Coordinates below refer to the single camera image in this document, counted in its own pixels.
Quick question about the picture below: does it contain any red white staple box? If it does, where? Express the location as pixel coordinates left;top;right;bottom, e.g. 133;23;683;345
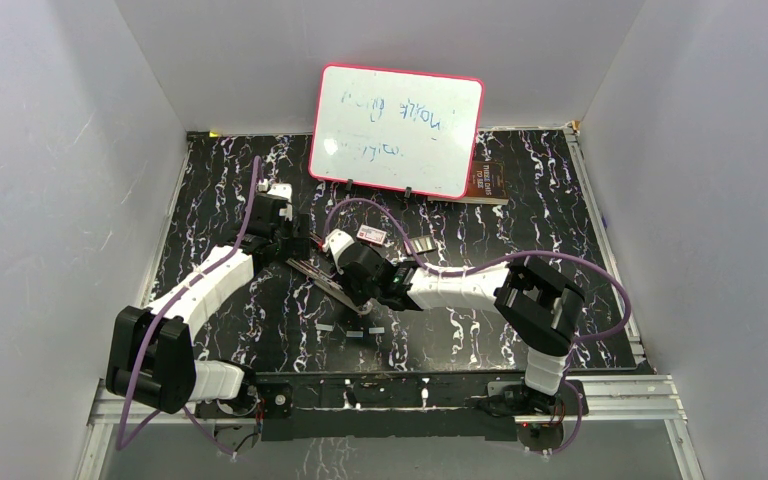
356;224;387;246

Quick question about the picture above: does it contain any cardboard staple box tray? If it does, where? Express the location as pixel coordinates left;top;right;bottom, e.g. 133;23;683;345
405;235;437;255

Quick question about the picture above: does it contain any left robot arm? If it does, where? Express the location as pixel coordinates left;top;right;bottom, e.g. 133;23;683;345
105;183;311;416

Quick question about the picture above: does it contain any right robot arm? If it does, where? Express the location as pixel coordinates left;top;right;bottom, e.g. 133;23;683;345
327;242;585;414

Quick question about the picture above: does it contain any brown Three Days book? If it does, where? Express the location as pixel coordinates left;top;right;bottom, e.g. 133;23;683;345
463;160;509;205

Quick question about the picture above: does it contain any pink framed whiteboard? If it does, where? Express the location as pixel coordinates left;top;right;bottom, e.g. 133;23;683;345
308;63;485;199

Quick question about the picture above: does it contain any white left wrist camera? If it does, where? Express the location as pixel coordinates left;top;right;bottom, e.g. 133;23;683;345
266;183;294;221

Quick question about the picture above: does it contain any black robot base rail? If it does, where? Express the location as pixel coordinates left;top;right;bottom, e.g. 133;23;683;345
196;370;590;448

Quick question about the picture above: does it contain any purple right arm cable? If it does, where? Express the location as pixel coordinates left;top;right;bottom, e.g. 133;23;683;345
320;197;632;458

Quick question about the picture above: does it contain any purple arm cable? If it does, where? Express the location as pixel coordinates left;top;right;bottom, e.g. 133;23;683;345
320;197;632;458
115;155;263;458

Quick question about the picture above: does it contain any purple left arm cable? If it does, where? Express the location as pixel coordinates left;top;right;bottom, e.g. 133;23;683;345
115;155;263;458

